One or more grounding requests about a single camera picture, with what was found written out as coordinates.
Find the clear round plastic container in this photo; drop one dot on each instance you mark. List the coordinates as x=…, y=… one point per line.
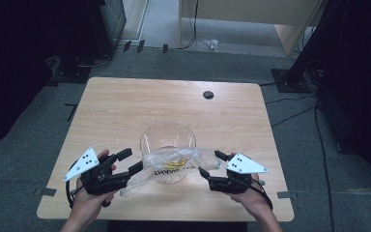
x=167, y=135

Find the black cabinet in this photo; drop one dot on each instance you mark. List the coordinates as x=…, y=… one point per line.
x=111, y=25

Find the person's dark clothing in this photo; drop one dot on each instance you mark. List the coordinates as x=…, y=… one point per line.
x=177, y=226

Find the black slanted stand post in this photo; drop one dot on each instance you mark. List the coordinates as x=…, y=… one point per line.
x=315, y=38

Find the clear smiley-face plastic bag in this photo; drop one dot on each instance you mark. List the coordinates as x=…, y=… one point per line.
x=174, y=164

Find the black round table grommet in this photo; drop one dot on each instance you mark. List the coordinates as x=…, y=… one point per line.
x=208, y=94

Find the black flat floor base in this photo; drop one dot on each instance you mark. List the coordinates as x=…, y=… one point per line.
x=72, y=75

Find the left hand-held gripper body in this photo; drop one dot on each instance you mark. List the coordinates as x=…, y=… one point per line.
x=101, y=179

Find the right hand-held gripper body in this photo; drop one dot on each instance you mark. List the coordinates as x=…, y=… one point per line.
x=235, y=182

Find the light wooden desk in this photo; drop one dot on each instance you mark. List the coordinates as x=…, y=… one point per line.
x=254, y=13

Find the grey tape strip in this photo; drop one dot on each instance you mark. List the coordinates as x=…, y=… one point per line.
x=46, y=191
x=283, y=194

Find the black floor tape strip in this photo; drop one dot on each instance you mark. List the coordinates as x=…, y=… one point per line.
x=165, y=48
x=140, y=46
x=127, y=45

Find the person's left hand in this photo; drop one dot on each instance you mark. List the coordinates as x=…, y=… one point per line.
x=88, y=206

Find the crumpled clear plastic scrap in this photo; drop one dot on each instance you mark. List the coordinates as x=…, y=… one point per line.
x=212, y=44

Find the person's right hand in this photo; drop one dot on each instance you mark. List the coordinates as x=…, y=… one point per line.
x=256, y=199

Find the black stand base plate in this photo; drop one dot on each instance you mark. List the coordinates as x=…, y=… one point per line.
x=285, y=82

